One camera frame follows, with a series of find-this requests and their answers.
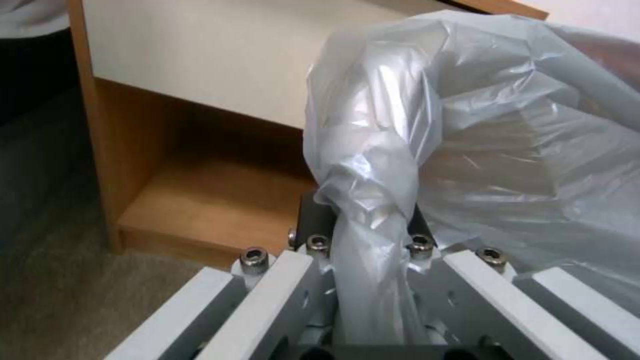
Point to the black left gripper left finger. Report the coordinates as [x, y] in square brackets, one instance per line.
[260, 300]

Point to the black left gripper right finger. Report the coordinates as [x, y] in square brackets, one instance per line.
[500, 300]

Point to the translucent grey garbage bag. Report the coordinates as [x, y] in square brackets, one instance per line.
[465, 150]

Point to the wooden cabinet with white panel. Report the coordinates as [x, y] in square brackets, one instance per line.
[200, 123]

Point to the person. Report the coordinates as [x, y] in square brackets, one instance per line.
[30, 56]

